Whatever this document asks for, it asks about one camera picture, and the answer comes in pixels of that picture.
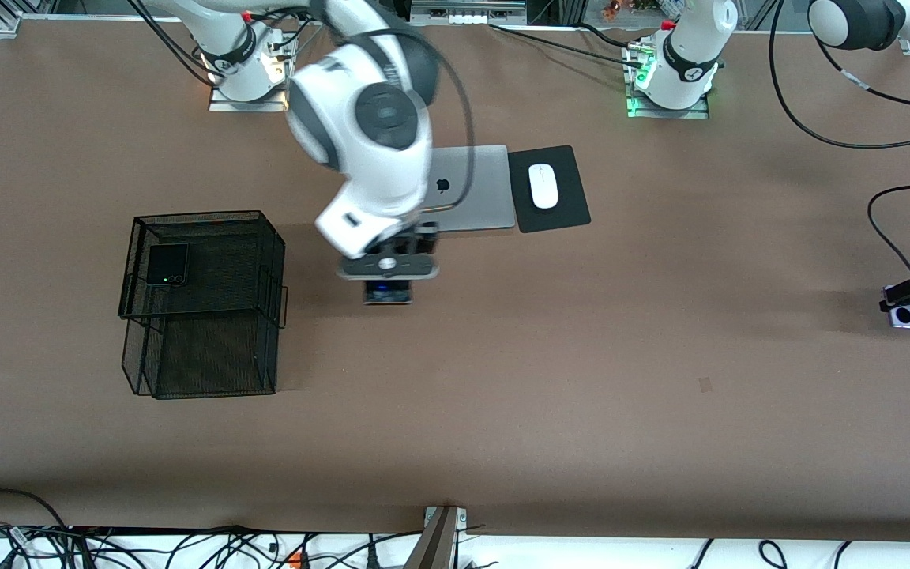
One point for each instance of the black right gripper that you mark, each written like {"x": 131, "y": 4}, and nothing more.
{"x": 421, "y": 239}

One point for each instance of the black slab smartphone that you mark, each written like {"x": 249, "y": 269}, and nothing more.
{"x": 389, "y": 296}

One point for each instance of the dark grey flip phone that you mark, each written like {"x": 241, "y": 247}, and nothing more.
{"x": 167, "y": 265}

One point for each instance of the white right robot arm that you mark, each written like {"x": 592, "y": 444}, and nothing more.
{"x": 376, "y": 158}

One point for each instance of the grey closed laptop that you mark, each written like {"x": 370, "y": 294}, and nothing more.
{"x": 490, "y": 190}

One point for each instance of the white computer mouse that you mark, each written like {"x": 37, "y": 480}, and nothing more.
{"x": 543, "y": 186}

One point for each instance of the black mouse pad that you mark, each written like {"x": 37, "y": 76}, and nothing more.
{"x": 569, "y": 190}

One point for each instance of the grey power strip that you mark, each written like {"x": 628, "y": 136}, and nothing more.
{"x": 479, "y": 12}

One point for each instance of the black mesh tiered organizer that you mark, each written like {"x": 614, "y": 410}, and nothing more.
{"x": 210, "y": 356}

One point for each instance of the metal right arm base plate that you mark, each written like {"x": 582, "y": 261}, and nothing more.
{"x": 222, "y": 105}

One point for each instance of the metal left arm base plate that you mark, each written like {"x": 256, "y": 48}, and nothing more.
{"x": 700, "y": 113}

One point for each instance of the grey metal camera bracket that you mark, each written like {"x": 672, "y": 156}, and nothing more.
{"x": 441, "y": 541}

